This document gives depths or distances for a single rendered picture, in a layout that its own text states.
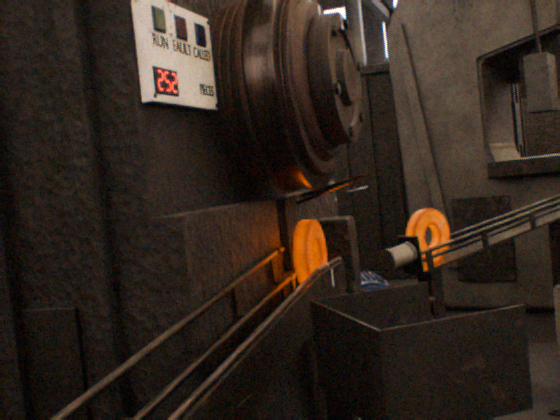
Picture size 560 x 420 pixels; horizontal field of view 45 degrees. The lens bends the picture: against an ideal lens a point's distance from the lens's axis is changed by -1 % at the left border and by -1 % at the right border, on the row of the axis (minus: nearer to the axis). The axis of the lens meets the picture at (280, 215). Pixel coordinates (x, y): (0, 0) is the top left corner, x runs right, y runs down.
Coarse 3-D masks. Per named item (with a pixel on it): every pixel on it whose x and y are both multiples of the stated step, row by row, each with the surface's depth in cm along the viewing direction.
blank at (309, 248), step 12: (300, 228) 149; (312, 228) 151; (300, 240) 147; (312, 240) 150; (324, 240) 159; (300, 252) 146; (312, 252) 149; (324, 252) 158; (300, 264) 146; (312, 264) 149; (300, 276) 147
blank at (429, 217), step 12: (420, 216) 190; (432, 216) 193; (408, 228) 190; (420, 228) 190; (432, 228) 196; (444, 228) 196; (420, 240) 190; (432, 240) 197; (444, 240) 196; (432, 252) 193
